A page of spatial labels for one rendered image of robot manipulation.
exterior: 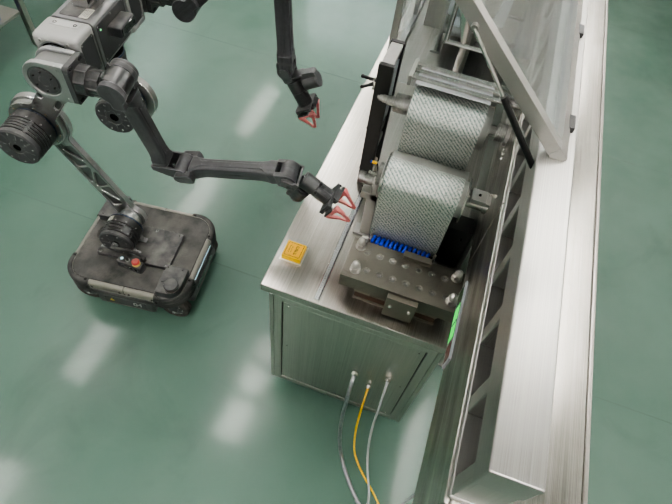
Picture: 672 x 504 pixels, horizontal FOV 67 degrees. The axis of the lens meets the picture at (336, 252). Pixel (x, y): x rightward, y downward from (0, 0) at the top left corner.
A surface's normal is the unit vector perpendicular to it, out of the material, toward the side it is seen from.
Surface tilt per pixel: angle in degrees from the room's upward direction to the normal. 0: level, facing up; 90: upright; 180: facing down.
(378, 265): 0
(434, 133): 92
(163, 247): 0
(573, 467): 0
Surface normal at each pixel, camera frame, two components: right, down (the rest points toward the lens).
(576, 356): 0.09, -0.57
